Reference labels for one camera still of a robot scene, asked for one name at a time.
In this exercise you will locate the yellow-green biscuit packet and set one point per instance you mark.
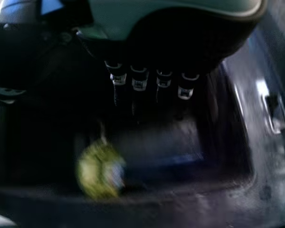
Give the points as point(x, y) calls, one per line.
point(100, 169)

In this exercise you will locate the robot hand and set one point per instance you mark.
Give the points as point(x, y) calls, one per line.
point(142, 42)

